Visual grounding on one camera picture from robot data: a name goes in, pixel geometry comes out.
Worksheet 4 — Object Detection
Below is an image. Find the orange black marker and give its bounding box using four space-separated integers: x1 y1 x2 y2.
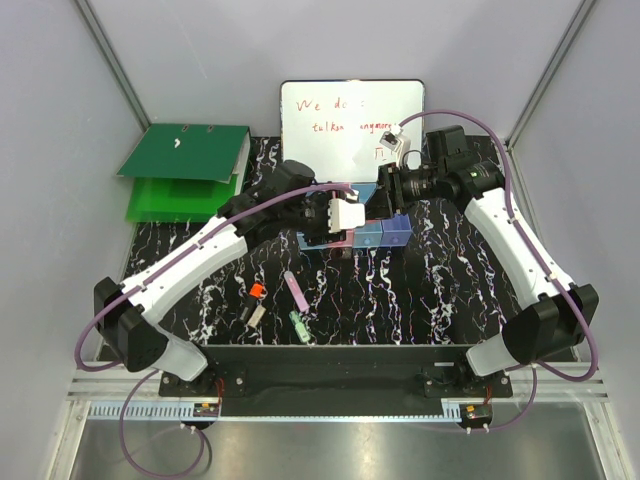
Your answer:
239 283 265 323

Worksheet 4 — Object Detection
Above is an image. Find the light blue bin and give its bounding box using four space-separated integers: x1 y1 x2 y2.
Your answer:
351 183 383 248
298 191 328 247

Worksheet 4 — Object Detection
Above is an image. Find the purple bin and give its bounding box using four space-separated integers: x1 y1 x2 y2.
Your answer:
379 215 412 248

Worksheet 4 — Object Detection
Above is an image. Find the circuit board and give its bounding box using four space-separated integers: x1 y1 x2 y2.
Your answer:
193 402 221 417
463 403 493 420

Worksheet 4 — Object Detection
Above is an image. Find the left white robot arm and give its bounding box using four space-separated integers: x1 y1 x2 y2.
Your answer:
79 160 359 396

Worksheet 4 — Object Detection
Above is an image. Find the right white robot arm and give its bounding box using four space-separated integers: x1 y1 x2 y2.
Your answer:
366 125 599 397

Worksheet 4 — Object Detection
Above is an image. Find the left circuit board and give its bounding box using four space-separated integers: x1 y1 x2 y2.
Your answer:
193 402 221 417

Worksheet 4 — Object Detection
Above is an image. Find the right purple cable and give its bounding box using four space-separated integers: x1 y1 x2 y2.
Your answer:
397 109 600 435

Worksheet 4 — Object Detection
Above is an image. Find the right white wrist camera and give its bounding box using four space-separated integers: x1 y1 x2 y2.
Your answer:
380 125 411 168

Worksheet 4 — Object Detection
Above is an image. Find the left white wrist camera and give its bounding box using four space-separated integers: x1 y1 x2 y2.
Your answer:
327 198 366 234

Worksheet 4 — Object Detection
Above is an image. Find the beige correction tape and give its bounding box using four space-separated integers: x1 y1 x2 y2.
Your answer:
247 305 266 328

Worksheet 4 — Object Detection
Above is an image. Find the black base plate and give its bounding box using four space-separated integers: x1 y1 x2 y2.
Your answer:
159 345 513 421

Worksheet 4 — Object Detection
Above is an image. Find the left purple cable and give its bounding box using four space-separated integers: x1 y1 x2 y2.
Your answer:
74 183 359 476

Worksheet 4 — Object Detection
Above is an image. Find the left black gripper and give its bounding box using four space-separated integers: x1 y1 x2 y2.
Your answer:
282 189 348 245

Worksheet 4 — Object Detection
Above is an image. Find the purple cable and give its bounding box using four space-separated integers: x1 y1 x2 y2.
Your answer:
74 183 359 476
397 109 600 435

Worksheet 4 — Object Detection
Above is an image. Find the white dry-erase board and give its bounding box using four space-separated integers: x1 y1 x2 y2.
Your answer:
280 79 425 183

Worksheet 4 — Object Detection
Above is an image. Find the green white correction tape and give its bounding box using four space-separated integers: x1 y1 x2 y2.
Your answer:
289 311 311 344

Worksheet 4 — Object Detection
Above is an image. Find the right circuit board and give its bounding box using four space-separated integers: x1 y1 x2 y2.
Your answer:
463 403 493 420

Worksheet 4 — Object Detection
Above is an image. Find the light green folder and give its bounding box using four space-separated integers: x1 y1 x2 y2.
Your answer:
126 175 241 223

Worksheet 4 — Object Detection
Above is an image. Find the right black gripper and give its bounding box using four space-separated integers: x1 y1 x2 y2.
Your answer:
364 162 445 221

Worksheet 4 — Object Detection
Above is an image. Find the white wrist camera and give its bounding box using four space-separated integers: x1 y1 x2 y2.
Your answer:
380 125 411 168
327 198 366 234

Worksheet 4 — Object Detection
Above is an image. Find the pink bin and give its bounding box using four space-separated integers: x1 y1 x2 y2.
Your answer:
322 182 356 250

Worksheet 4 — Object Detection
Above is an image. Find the pink eraser stick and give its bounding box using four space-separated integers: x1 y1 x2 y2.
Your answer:
284 271 310 313

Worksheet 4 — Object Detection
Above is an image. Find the green ring binder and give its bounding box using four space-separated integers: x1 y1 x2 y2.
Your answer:
117 123 251 190

